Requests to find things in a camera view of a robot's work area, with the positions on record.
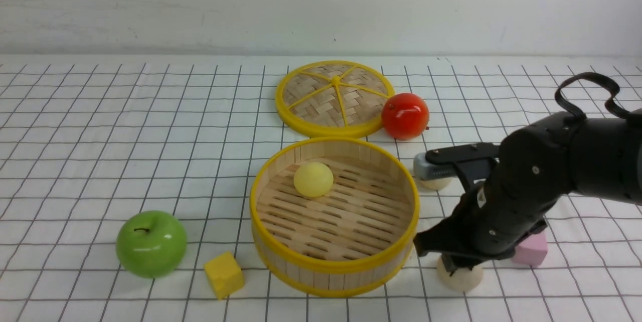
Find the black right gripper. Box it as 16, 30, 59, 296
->
413, 112, 587, 272

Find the beige bun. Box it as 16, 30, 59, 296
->
436, 255, 484, 293
418, 178, 452, 190

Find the yellow bun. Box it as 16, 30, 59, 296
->
293, 162, 334, 198

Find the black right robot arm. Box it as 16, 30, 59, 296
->
413, 112, 641, 272

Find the yellow bamboo steamer tray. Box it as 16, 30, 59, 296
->
249, 137, 420, 298

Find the yellow woven steamer lid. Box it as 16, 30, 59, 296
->
274, 61, 395, 138

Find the pink cube block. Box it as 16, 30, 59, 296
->
512, 231, 548, 266

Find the red tomato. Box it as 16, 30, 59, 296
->
381, 93, 430, 140

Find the yellow cube block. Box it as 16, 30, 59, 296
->
204, 251, 245, 300

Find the green apple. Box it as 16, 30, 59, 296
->
115, 210, 188, 279

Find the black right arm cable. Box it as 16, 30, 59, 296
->
554, 72, 637, 121

